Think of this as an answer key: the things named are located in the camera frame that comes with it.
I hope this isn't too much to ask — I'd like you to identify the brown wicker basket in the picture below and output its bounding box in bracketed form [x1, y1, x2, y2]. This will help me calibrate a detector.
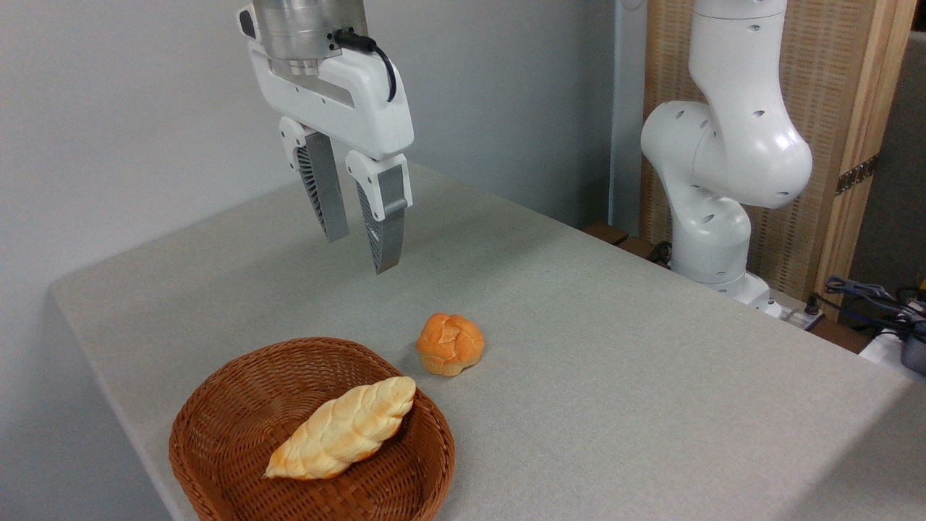
[169, 336, 456, 521]

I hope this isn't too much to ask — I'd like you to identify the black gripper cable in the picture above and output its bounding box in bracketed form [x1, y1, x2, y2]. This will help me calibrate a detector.
[331, 27, 398, 103]

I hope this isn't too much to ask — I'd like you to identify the white box with plug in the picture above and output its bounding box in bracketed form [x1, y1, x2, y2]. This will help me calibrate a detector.
[767, 289, 825, 331]

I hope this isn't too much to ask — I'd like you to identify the grey tablecloth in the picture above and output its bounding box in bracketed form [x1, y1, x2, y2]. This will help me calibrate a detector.
[49, 163, 926, 521]

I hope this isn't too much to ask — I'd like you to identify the white device with grey part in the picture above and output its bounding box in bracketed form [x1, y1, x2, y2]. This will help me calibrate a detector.
[859, 329, 926, 384]

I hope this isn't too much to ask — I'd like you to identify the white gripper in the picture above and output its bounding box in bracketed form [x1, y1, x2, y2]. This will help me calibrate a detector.
[237, 4, 415, 276]

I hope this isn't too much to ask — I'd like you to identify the pale vertical wall trunking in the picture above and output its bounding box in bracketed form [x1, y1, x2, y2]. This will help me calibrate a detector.
[608, 0, 648, 236]

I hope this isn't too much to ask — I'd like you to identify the bundle of dark cables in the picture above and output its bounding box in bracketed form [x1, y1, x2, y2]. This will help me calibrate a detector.
[810, 275, 926, 342]

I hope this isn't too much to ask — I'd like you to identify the metal screen hinge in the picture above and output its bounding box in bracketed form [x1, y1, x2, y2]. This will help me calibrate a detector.
[836, 153, 880, 196]

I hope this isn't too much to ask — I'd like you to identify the round orange bread roll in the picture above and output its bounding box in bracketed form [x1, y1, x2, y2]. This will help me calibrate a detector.
[415, 313, 485, 378]

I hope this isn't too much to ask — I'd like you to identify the long braided bread loaf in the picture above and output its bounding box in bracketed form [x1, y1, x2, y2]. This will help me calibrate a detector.
[263, 376, 417, 481]

